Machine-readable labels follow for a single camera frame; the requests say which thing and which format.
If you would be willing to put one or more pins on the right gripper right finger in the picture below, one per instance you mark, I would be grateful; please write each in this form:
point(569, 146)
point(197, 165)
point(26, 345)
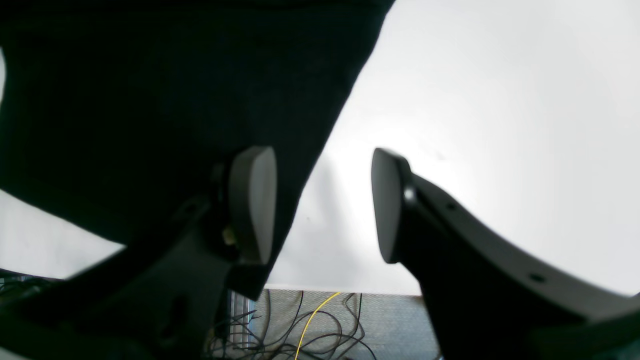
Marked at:
point(486, 298)

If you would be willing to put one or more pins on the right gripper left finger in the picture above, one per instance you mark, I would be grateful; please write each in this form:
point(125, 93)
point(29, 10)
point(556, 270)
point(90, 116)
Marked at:
point(156, 299)

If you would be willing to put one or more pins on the black T-shirt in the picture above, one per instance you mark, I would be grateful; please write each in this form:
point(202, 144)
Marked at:
point(115, 112)

